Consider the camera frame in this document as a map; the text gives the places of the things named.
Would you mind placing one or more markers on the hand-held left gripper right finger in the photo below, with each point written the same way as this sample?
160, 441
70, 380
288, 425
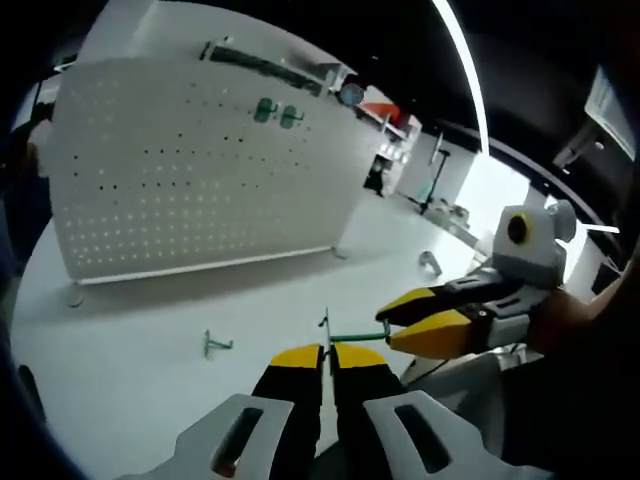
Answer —
370, 415

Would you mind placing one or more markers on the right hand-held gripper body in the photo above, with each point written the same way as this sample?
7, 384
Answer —
535, 255

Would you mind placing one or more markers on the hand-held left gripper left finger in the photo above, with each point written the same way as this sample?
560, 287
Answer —
290, 415

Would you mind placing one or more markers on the white perforated mounting plate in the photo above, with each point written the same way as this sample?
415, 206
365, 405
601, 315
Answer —
200, 190

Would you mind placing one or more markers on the person's right hand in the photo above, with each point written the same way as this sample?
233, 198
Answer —
565, 322

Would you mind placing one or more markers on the black kick scooter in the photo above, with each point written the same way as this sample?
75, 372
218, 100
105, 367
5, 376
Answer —
434, 185

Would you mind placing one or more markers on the person's dark shirt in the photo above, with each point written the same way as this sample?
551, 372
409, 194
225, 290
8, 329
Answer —
575, 410

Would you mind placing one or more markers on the white ceiling air vent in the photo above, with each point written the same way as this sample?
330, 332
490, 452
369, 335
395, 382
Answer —
607, 110

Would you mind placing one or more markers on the curved ceiling light strip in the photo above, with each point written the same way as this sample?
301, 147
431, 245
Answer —
467, 75

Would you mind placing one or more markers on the metal shelf rack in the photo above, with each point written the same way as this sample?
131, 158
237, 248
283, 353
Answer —
260, 62

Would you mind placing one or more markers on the grey metal bracket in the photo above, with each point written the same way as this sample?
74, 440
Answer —
430, 261

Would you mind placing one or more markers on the white display wall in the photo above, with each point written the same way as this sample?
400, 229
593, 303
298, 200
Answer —
150, 30

